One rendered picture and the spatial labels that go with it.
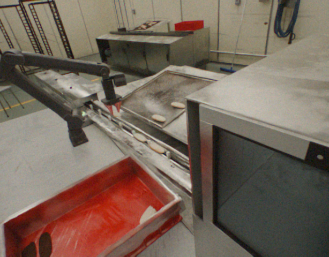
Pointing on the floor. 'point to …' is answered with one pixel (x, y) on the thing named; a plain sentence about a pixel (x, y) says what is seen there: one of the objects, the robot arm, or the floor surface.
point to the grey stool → (3, 96)
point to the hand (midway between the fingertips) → (115, 112)
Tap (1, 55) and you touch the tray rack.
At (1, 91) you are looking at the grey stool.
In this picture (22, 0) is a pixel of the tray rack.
